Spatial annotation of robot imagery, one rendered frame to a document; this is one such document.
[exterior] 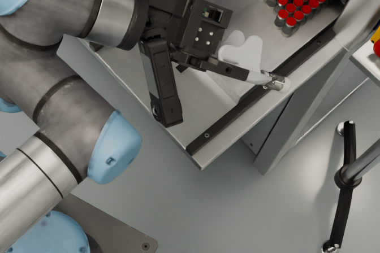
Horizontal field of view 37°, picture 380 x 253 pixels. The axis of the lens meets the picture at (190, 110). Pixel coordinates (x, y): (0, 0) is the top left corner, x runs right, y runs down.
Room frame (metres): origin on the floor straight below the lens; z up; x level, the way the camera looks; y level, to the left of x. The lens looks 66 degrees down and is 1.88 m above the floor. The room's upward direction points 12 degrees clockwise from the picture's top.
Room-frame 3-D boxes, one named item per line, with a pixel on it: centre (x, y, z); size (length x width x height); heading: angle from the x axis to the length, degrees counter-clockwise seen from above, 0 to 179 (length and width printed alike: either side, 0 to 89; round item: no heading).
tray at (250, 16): (0.69, -0.09, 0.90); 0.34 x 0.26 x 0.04; 143
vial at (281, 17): (0.67, -0.14, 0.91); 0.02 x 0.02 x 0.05
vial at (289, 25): (0.66, -0.16, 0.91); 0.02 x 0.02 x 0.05
